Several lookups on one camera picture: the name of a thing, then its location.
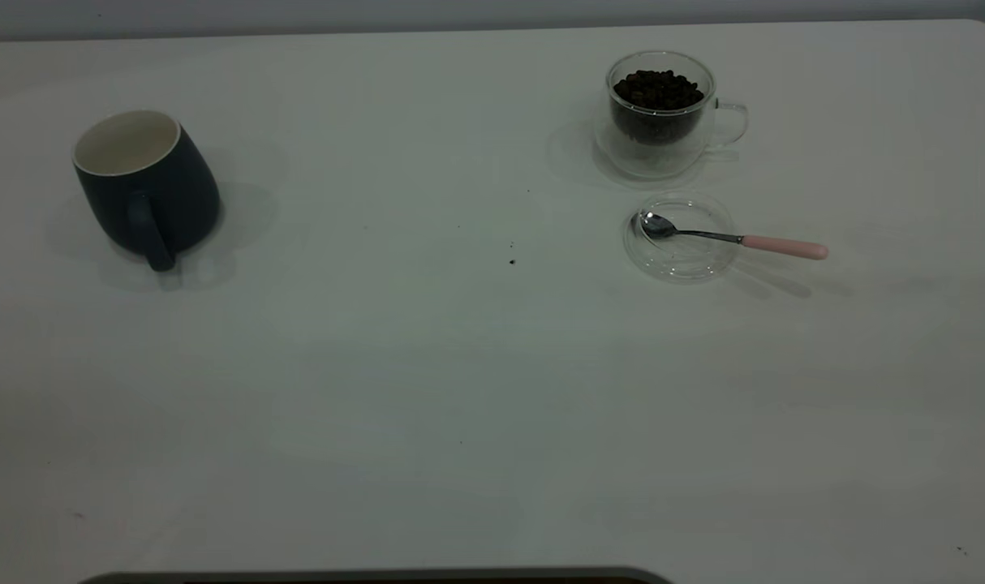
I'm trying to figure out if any heap of coffee beans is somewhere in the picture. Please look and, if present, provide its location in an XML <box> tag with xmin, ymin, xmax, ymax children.
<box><xmin>610</xmin><ymin>70</ymin><xmax>706</xmax><ymax>147</ymax></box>

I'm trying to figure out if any clear glass cup with handle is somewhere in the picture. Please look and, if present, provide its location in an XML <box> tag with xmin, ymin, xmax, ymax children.
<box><xmin>594</xmin><ymin>50</ymin><xmax>750</xmax><ymax>181</ymax></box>

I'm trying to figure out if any dark grey ceramic mug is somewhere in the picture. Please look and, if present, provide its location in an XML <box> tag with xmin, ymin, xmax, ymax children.
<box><xmin>72</xmin><ymin>109</ymin><xmax>222</xmax><ymax>273</ymax></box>

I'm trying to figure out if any clear glass saucer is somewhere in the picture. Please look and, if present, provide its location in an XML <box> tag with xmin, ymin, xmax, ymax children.
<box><xmin>622</xmin><ymin>192</ymin><xmax>738</xmax><ymax>283</ymax></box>

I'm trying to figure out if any metal spoon with pink handle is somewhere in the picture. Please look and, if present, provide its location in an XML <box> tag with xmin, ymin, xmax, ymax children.
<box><xmin>639</xmin><ymin>211</ymin><xmax>830</xmax><ymax>261</ymax></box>

